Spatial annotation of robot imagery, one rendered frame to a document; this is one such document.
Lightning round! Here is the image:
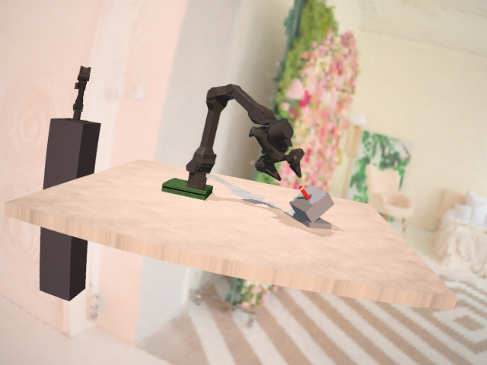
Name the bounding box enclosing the red peg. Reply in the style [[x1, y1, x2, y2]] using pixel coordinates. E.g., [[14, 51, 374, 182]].
[[298, 186, 310, 199]]

